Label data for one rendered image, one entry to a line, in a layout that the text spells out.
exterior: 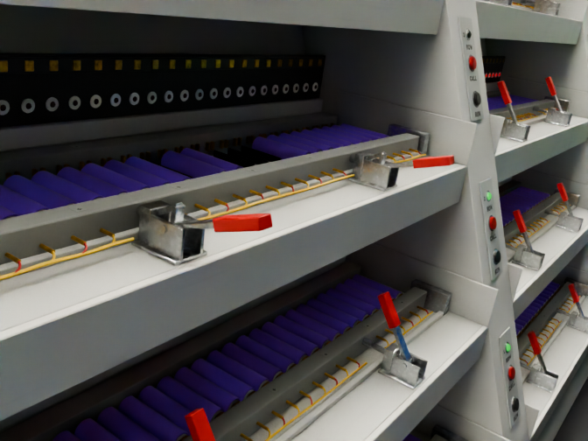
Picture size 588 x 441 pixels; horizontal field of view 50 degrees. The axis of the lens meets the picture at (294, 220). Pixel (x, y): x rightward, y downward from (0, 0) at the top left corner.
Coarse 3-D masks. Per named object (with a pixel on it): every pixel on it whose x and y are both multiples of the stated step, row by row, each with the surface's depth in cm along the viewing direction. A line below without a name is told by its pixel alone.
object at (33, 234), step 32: (288, 160) 55; (320, 160) 57; (128, 192) 42; (160, 192) 43; (192, 192) 44; (224, 192) 47; (256, 192) 49; (288, 192) 51; (0, 224) 34; (32, 224) 35; (64, 224) 36; (96, 224) 38; (128, 224) 40; (0, 256) 34; (64, 256) 35
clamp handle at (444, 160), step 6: (384, 156) 59; (444, 156) 56; (450, 156) 56; (378, 162) 60; (384, 162) 60; (402, 162) 59; (408, 162) 58; (414, 162) 57; (420, 162) 57; (426, 162) 57; (432, 162) 56; (438, 162) 56; (444, 162) 56; (450, 162) 56; (414, 168) 58
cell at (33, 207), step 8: (0, 192) 40; (8, 192) 40; (16, 192) 40; (0, 200) 39; (8, 200) 39; (16, 200) 39; (24, 200) 39; (32, 200) 39; (8, 208) 39; (16, 208) 39; (24, 208) 38; (32, 208) 38; (40, 208) 38; (48, 208) 39
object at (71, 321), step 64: (0, 128) 46; (64, 128) 50; (128, 128) 55; (384, 128) 79; (448, 128) 74; (320, 192) 56; (384, 192) 59; (448, 192) 71; (128, 256) 38; (256, 256) 43; (320, 256) 51; (0, 320) 30; (64, 320) 31; (128, 320) 35; (192, 320) 40; (0, 384) 29; (64, 384) 32
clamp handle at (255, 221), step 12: (180, 216) 39; (228, 216) 36; (240, 216) 36; (252, 216) 35; (264, 216) 35; (192, 228) 38; (204, 228) 37; (216, 228) 36; (228, 228) 36; (240, 228) 35; (252, 228) 35; (264, 228) 35
